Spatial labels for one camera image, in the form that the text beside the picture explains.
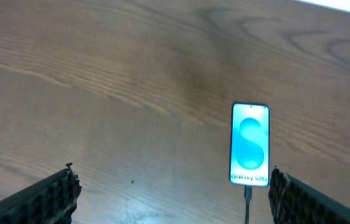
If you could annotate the blue Galaxy smartphone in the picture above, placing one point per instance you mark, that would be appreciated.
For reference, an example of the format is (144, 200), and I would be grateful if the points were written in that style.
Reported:
(249, 160)

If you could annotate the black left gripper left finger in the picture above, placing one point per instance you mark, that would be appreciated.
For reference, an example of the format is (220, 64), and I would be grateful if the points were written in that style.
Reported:
(51, 200)

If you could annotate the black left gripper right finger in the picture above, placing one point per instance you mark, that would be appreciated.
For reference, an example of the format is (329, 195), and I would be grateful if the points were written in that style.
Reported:
(294, 202)

